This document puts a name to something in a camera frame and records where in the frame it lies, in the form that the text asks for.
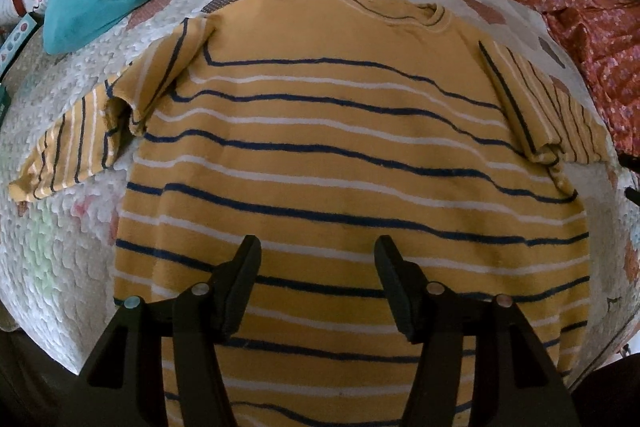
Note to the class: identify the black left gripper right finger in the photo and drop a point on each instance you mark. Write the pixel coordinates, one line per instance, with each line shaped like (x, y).
(515, 382)

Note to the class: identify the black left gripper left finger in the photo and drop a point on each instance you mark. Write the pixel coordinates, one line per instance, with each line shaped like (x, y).
(121, 384)

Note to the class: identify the yellow striped knit sweater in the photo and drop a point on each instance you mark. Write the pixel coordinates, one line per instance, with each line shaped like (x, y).
(319, 126)

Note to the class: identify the white heart-patterned quilted blanket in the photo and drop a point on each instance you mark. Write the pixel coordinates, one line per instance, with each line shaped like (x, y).
(57, 255)

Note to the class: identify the green box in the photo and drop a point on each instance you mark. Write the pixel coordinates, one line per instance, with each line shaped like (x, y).
(5, 102)

